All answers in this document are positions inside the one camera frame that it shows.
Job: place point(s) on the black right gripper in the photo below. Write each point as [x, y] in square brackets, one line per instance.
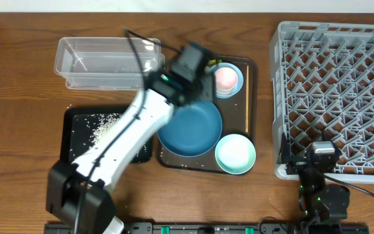
[297, 164]

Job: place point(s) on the pile of white rice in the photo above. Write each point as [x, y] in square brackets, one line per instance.
[106, 128]

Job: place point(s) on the mint green bowl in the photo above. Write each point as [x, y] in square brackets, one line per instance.
[235, 154]

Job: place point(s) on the light blue small bowl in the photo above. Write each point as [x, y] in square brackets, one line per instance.
[239, 85]

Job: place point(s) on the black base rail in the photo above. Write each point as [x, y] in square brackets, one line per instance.
[263, 228]

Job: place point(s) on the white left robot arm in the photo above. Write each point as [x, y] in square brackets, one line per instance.
[78, 193]

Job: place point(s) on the clear plastic waste bin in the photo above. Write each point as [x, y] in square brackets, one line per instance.
[106, 63]

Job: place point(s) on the black waste tray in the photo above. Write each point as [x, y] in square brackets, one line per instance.
[82, 126]

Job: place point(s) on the dark brown serving tray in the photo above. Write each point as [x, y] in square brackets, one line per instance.
[232, 111]

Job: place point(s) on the green orange snack wrapper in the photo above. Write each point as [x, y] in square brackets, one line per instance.
[214, 62]

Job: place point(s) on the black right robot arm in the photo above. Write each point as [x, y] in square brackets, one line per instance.
[325, 204]

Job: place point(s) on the pink plastic cup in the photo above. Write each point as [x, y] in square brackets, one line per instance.
[226, 80]

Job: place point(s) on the grey plastic dishwasher rack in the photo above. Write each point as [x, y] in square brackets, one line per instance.
[323, 79]

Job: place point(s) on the dark blue plate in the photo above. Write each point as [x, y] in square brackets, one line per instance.
[193, 130]

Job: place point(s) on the wooden chopstick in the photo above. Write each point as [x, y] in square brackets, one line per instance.
[247, 101]

